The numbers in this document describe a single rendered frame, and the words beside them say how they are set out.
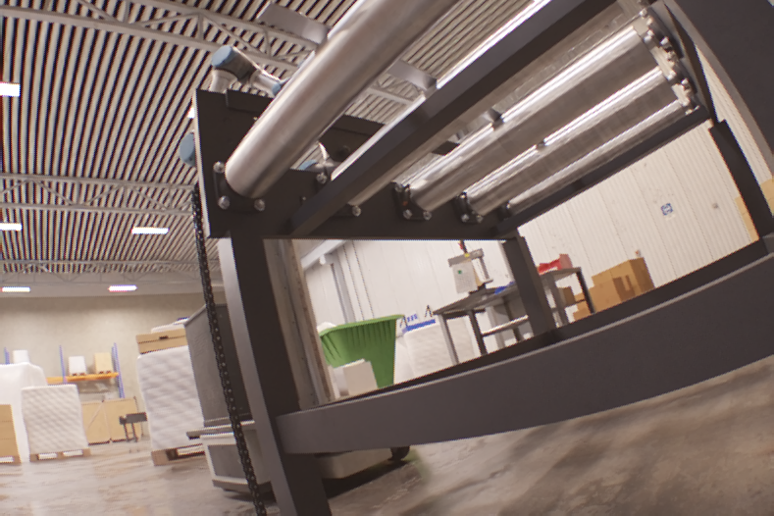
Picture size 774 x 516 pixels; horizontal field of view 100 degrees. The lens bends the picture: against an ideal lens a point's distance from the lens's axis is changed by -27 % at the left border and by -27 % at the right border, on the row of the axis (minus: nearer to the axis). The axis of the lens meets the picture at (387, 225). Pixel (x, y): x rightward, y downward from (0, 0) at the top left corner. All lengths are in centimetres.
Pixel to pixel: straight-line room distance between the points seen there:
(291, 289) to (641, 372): 175
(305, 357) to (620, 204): 1018
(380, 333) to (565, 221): 873
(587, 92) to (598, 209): 1060
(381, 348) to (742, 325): 363
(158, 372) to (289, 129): 379
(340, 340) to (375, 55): 319
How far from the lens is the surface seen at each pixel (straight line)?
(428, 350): 800
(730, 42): 42
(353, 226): 121
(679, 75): 137
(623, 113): 136
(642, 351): 42
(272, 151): 85
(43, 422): 887
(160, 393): 442
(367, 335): 383
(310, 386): 199
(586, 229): 1176
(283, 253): 207
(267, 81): 190
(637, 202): 1138
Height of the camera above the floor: 36
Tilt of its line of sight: 19 degrees up
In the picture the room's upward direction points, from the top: 17 degrees counter-clockwise
